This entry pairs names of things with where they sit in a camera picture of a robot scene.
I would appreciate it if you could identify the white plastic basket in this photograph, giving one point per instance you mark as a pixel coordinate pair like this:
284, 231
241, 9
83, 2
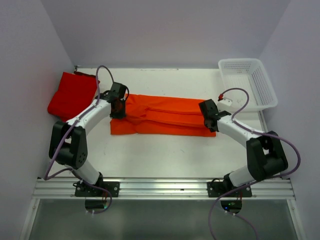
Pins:
248, 74

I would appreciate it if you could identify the aluminium mounting rail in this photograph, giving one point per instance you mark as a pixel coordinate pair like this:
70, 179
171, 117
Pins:
161, 189

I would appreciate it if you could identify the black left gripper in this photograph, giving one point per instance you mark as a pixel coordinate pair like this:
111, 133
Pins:
121, 114

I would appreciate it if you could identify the orange t shirt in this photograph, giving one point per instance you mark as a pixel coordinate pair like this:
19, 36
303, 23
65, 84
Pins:
161, 115

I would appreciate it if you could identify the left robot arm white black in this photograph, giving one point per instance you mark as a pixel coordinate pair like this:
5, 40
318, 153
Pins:
68, 144

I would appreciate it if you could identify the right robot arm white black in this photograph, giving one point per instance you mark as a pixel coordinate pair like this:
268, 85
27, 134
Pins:
265, 156

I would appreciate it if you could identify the folded red t shirt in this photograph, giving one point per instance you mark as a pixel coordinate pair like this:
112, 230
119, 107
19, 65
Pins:
74, 94

